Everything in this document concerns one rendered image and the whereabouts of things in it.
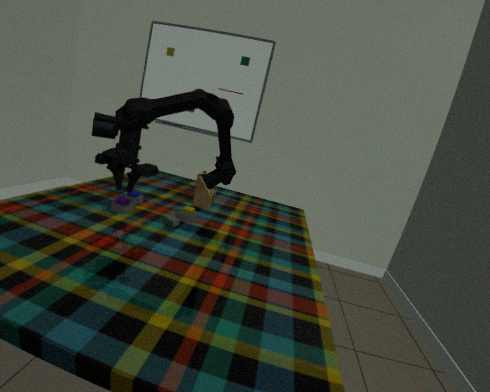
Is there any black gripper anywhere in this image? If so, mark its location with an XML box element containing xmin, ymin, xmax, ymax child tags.
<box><xmin>95</xmin><ymin>140</ymin><xmax>158</xmax><ymax>193</ymax></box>

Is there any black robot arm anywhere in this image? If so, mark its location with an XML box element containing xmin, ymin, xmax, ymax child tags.
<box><xmin>92</xmin><ymin>89</ymin><xmax>236</xmax><ymax>189</ymax></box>

